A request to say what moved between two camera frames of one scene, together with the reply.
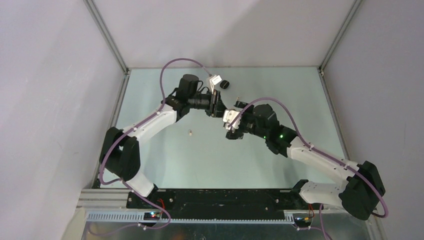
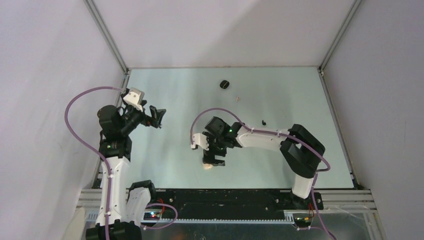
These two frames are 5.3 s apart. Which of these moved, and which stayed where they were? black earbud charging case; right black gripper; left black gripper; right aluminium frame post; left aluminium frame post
Moved: left black gripper; right black gripper
Stayed: left aluminium frame post; black earbud charging case; right aluminium frame post
